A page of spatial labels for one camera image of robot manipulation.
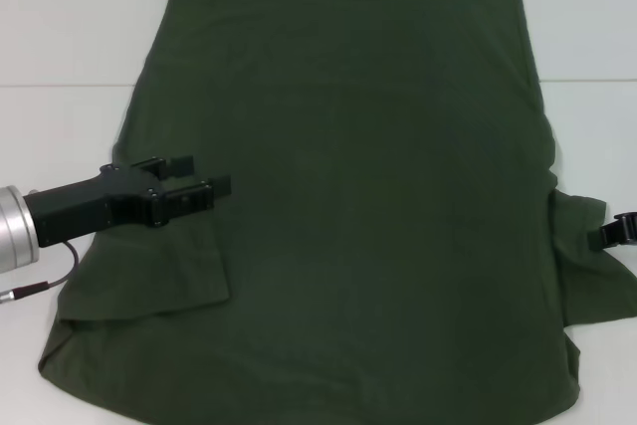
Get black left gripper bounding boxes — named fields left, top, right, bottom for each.
left=23, top=154, right=233, bottom=249

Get dark green t-shirt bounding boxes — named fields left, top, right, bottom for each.
left=37, top=0, right=637, bottom=425

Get dark red left arm cable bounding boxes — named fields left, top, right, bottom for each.
left=46, top=239, right=82, bottom=293

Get metal left wrist connector plug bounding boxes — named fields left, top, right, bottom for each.
left=0, top=282, right=52, bottom=302

